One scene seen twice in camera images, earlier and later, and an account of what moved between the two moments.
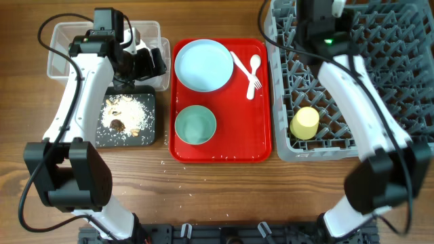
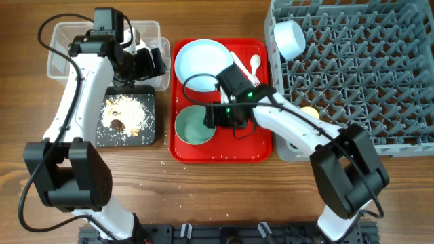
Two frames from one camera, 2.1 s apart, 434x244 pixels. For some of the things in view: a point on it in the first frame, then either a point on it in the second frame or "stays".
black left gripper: (147, 70) stays
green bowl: (194, 125) stays
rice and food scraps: (124, 113) stays
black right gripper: (344, 22) to (215, 118)
